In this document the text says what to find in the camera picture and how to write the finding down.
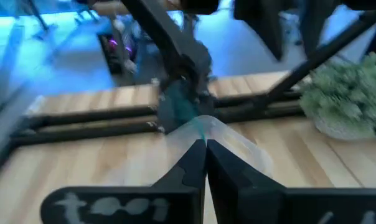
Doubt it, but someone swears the black computer with pink lights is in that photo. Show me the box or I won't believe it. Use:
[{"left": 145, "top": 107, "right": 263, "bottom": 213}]
[{"left": 97, "top": 18, "right": 139, "bottom": 76}]

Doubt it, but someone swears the green artificial potted plant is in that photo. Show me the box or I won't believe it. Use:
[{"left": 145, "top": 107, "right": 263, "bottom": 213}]
[{"left": 299, "top": 52, "right": 376, "bottom": 142}]

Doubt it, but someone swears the clear plastic bin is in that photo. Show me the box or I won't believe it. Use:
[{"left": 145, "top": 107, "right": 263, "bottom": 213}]
[{"left": 166, "top": 114, "right": 273, "bottom": 179}]

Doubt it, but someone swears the teal rubber band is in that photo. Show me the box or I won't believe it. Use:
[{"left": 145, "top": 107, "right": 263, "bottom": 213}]
[{"left": 162, "top": 80, "right": 207, "bottom": 142}]

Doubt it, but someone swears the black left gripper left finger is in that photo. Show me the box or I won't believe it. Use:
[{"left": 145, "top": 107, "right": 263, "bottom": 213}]
[{"left": 40, "top": 139, "right": 207, "bottom": 224}]

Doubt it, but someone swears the black metal rig frame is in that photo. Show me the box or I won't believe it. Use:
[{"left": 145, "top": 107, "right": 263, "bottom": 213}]
[{"left": 10, "top": 12, "right": 376, "bottom": 147}]

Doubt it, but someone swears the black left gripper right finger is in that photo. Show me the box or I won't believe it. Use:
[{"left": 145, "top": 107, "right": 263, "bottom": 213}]
[{"left": 206, "top": 139, "right": 376, "bottom": 224}]

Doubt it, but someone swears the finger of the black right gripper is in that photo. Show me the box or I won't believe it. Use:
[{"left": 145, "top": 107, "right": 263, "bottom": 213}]
[
  {"left": 299, "top": 0, "right": 341, "bottom": 57},
  {"left": 233, "top": 0, "right": 293, "bottom": 60}
]

